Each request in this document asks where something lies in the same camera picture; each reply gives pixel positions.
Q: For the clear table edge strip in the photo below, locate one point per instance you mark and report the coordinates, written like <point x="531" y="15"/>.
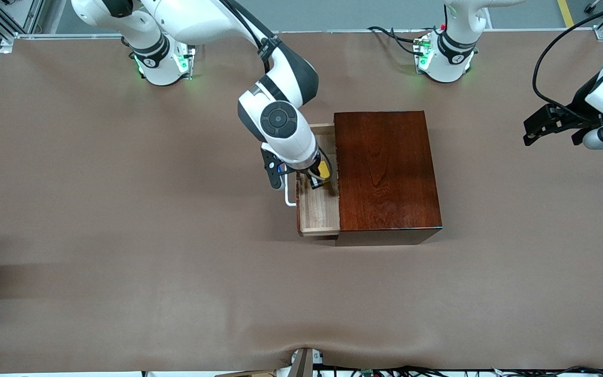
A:
<point x="45" y="36"/>

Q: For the yellow cube block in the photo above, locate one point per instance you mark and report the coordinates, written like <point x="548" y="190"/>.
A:
<point x="324" y="168"/>

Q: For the brown table cover sheet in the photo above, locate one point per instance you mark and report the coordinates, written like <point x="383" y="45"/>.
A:
<point x="176" y="288"/>

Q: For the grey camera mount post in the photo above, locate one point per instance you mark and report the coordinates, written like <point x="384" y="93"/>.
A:
<point x="302" y="364"/>

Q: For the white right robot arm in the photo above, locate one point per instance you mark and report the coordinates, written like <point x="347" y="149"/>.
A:
<point x="202" y="21"/>

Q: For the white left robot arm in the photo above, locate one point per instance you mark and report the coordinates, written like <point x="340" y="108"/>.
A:
<point x="450" y="63"/>

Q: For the yellow floor tape strip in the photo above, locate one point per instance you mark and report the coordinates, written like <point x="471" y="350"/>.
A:
<point x="567" y="14"/>

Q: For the dark wooden drawer cabinet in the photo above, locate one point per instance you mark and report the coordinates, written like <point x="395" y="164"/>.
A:
<point x="385" y="173"/>

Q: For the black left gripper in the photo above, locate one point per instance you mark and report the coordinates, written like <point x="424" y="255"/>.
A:
<point x="578" y="116"/>

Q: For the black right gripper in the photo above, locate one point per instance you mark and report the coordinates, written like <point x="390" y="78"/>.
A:
<point x="314" y="178"/>

